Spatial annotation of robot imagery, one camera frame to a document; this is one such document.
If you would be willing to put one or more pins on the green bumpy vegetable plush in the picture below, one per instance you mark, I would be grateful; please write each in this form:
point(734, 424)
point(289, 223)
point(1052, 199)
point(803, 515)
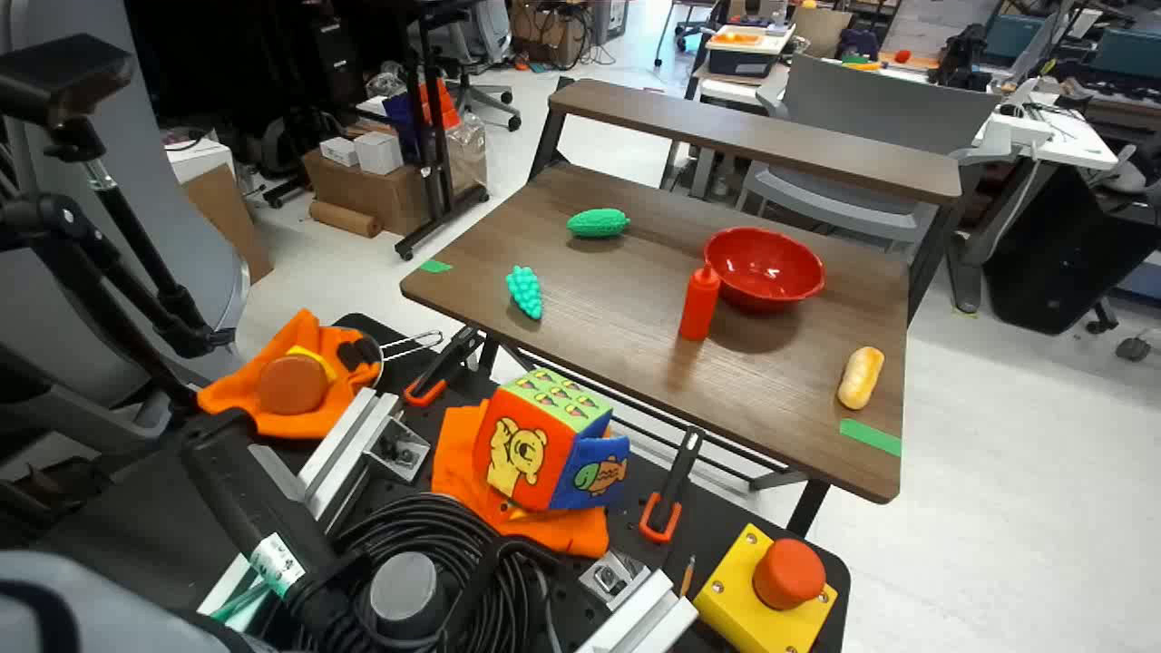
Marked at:
point(599, 223)

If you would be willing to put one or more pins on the teal leafy plush toy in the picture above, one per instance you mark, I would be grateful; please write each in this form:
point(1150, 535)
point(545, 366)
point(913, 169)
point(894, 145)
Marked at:
point(522, 289)

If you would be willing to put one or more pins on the colourful soft cube toy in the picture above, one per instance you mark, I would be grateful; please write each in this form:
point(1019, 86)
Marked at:
point(547, 445)

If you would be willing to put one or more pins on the red plastic bowl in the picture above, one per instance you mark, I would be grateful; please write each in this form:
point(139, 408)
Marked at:
point(764, 269)

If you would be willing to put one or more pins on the yellow bread plush toy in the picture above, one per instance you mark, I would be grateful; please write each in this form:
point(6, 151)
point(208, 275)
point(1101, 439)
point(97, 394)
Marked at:
point(862, 378)

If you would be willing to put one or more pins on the orange ketchup bottle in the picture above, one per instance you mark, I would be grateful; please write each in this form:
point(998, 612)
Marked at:
point(701, 297)

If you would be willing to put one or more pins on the small green tape piece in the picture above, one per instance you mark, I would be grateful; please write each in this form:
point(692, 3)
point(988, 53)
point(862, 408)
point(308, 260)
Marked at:
point(435, 264)

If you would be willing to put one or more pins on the orange black clamp left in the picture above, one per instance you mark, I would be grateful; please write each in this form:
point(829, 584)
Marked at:
point(435, 375)

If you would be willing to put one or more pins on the orange black clamp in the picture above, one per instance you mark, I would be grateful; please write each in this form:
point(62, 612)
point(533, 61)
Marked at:
point(662, 508)
point(435, 375)

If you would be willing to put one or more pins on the orange cloth under cube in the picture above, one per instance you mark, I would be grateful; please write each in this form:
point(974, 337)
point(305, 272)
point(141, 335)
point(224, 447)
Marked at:
point(582, 535)

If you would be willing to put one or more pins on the orange black clamp right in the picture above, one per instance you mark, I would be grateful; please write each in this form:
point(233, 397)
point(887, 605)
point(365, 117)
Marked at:
point(662, 508)

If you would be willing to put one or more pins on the wooden upper shelf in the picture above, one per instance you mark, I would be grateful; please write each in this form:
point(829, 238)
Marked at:
point(764, 134)

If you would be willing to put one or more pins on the black cart platform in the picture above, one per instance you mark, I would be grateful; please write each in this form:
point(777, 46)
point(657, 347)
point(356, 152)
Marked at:
point(379, 512)

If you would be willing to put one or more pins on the cardboard box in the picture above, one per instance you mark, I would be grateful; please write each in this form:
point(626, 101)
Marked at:
point(365, 187)

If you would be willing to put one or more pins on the green tape strip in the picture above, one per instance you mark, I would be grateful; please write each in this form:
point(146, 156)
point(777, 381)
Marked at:
point(871, 436)

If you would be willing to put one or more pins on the orange cloth with hamburger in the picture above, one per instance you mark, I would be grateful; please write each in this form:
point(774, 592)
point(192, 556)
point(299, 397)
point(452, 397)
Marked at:
point(299, 381)

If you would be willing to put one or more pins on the yellow box red button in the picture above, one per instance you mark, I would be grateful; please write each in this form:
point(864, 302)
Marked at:
point(765, 592)

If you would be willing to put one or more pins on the grey office chair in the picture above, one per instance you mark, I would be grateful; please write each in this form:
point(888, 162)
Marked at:
point(871, 106)

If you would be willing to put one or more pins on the black camera tripod arm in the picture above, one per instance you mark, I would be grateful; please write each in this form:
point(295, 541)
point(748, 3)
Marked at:
point(59, 86)

